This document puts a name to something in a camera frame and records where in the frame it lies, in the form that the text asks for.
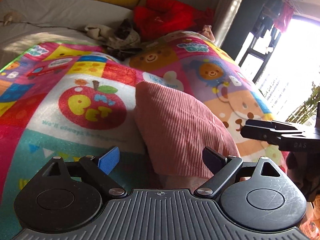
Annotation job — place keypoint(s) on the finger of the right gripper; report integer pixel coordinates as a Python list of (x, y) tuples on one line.
[(251, 123), (267, 136)]

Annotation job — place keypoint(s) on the black window frame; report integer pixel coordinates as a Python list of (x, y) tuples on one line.
[(256, 53)]

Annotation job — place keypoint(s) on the small pink cloth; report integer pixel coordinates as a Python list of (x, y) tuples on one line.
[(207, 33)]

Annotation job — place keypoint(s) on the red plush cushion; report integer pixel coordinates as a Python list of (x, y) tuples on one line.
[(158, 18)]

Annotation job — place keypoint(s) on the beige and grey crumpled clothes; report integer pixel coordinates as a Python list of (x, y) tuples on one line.
[(120, 43)]

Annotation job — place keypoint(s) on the pink ribbed garment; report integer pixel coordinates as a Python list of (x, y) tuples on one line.
[(176, 127)]

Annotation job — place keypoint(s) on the hanging red garment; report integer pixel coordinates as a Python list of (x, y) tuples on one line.
[(282, 21)]

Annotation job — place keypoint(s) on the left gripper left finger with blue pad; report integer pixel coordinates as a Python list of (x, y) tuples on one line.
[(96, 170)]

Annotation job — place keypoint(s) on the hanging dark garments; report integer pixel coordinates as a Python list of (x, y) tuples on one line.
[(270, 11)]

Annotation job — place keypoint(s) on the colourful cartoon play mat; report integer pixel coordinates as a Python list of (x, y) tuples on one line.
[(69, 100)]

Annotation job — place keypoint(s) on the small beige plush toy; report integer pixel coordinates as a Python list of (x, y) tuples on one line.
[(12, 17)]

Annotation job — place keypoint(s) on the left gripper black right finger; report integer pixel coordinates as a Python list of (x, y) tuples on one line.
[(224, 170)]

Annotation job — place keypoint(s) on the grey white sofa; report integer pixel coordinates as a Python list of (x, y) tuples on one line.
[(54, 21)]

